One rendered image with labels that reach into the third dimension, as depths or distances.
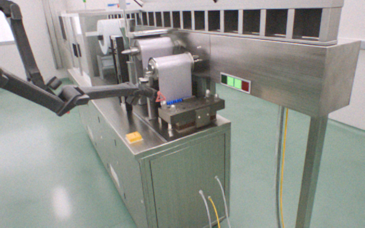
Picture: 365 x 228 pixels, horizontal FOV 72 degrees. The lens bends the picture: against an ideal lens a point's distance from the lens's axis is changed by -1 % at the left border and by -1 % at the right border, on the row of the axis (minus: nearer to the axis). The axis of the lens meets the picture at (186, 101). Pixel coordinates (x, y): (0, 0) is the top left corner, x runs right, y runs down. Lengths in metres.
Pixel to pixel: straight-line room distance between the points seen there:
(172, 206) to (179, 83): 0.78
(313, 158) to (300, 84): 0.45
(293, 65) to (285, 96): 0.15
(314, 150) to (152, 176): 0.87
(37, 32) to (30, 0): 0.69
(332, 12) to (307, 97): 0.34
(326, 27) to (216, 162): 1.04
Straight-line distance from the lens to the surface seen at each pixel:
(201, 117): 1.54
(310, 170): 1.52
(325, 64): 1.11
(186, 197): 1.72
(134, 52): 1.78
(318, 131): 1.40
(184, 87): 1.67
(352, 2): 3.67
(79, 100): 1.17
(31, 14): 6.94
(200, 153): 1.60
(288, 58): 1.20
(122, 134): 1.58
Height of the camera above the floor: 1.61
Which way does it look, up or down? 21 degrees down
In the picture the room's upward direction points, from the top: 3 degrees counter-clockwise
